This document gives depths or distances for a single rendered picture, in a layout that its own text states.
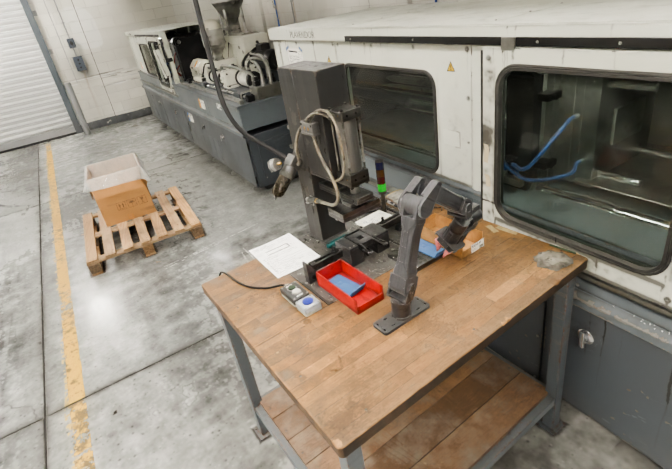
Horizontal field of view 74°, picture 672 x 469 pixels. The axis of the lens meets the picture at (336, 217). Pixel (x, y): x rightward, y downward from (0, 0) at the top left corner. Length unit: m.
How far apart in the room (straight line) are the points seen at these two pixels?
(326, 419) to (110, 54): 9.82
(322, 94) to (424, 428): 1.41
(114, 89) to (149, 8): 1.79
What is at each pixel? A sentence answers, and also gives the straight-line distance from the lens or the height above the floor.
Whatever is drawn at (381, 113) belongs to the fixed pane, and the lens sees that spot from 2.56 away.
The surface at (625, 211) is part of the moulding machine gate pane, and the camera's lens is 1.74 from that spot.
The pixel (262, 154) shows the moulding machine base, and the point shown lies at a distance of 4.84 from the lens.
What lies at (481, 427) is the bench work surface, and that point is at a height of 0.22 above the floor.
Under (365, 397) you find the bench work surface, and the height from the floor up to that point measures 0.90.
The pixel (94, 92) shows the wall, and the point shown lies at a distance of 10.63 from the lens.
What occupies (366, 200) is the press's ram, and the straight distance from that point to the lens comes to 1.71.
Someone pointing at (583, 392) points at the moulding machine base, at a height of 0.21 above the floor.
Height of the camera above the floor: 1.90
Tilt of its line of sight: 27 degrees down
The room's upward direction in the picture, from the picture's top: 10 degrees counter-clockwise
